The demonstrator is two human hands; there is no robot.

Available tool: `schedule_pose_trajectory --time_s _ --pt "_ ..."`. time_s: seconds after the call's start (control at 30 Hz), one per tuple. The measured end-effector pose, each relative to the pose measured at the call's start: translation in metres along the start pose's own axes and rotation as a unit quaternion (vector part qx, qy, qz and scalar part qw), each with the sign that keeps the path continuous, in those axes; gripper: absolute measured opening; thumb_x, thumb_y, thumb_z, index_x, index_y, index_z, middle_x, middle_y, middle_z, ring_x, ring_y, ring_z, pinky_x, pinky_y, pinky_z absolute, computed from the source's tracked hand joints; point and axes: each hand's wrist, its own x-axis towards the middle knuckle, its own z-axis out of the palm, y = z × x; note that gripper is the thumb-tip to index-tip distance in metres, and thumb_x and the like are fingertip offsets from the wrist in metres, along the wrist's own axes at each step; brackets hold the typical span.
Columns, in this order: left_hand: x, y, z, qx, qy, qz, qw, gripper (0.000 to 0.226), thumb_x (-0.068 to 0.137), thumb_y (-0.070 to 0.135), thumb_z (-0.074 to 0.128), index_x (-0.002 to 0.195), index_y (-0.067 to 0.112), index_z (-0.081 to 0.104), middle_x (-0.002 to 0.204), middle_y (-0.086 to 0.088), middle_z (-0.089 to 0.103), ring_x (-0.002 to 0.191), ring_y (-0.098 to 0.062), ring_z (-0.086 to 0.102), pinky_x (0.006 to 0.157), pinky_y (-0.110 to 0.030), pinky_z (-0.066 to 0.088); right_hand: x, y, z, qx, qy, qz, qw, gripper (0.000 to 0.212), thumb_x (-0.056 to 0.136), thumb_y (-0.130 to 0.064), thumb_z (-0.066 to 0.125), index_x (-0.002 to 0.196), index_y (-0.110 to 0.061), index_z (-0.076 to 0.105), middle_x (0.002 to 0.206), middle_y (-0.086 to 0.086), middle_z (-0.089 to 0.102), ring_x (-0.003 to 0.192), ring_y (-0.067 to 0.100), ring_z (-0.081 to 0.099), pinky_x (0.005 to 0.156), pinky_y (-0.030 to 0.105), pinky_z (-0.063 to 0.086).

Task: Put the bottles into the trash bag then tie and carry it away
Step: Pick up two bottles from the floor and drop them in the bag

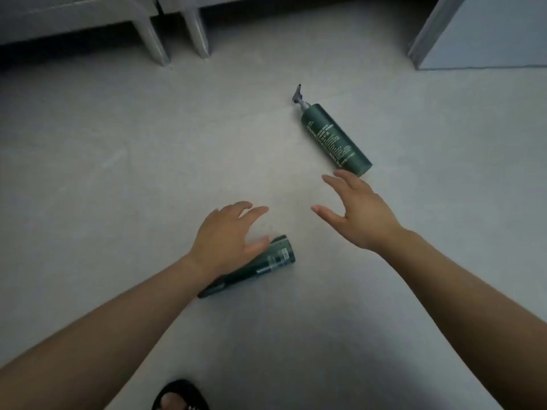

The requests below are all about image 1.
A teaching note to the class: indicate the person's right hand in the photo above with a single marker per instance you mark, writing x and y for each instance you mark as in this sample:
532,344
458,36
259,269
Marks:
363,213

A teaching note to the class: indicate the black sandal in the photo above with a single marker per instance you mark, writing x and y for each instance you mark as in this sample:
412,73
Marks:
188,392

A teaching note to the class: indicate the person's left hand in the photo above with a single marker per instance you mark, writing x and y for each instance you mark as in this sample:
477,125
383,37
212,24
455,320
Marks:
222,239

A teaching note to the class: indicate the white cabinet with legs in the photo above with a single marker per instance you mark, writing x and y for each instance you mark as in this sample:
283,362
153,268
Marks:
197,29
85,19

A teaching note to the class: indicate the pale blue cabinet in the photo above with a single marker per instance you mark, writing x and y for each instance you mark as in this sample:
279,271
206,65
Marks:
483,29

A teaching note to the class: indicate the person's left thumb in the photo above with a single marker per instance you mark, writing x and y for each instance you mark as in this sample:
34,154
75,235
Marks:
258,248

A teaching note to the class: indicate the dark green pump bottle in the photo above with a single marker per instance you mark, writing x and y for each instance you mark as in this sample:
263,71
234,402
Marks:
269,262
335,138

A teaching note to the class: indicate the person's right forearm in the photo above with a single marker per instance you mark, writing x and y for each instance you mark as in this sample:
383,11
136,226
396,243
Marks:
466,307

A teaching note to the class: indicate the person's left forearm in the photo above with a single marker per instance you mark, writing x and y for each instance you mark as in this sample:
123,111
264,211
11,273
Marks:
98,333

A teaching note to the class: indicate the person's left middle finger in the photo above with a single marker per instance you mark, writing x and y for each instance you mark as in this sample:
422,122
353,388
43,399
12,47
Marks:
240,206

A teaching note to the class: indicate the person's right thumb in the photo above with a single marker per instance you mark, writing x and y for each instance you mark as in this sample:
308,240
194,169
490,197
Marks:
327,212

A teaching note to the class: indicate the person's right middle finger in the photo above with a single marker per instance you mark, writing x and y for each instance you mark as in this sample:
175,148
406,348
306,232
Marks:
347,175

